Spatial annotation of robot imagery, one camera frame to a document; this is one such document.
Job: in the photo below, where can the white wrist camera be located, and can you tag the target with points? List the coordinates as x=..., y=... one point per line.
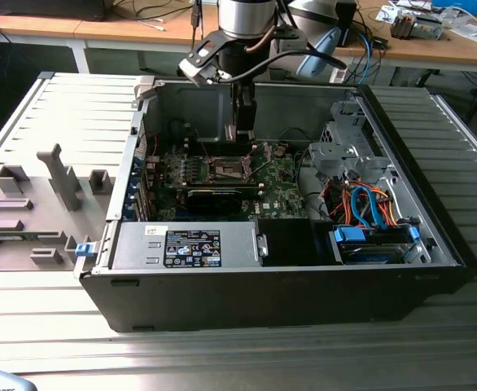
x=198, y=69

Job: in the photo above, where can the black plastic shroud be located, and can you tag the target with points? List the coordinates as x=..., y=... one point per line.
x=287, y=244

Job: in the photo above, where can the black copper CPU cooler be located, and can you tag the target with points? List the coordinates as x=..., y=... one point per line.
x=405, y=26

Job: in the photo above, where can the black speaker box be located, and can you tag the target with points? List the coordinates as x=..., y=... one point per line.
x=346, y=20

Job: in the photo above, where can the wooden desk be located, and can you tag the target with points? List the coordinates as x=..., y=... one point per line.
x=112, y=30

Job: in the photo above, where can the grey metal disk bay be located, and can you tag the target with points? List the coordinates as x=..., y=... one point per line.
x=328, y=156

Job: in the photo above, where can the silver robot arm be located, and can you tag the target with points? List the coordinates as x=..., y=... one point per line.
x=246, y=18

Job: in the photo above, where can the black flat device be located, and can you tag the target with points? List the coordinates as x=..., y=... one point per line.
x=47, y=10

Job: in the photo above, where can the round coin battery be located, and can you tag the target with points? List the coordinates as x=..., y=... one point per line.
x=279, y=151

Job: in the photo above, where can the CPU socket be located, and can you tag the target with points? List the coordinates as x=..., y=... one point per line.
x=226, y=169

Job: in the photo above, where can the grey parts rack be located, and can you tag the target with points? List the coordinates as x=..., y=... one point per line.
x=84, y=220

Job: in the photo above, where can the white power strip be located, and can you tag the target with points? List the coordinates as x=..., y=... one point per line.
x=339, y=73

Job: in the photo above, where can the hard disk in blue carrier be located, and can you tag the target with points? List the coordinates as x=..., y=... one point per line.
x=368, y=256

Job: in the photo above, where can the black grey PC case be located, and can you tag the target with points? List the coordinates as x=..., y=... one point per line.
x=263, y=297

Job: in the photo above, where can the blue box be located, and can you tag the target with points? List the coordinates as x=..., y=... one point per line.
x=458, y=5

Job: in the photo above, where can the green motherboard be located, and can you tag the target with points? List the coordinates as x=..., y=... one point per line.
x=281, y=191

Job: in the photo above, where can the grey power supply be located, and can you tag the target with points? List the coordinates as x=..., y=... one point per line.
x=141, y=244

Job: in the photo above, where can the clear plastic bag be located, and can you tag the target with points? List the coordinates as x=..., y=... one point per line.
x=470, y=30

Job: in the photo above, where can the black graphics card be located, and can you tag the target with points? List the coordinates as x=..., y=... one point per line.
x=214, y=200

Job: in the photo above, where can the blue case latch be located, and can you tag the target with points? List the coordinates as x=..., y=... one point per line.
x=84, y=250

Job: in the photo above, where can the silver green CPU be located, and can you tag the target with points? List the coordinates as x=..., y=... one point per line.
x=229, y=133

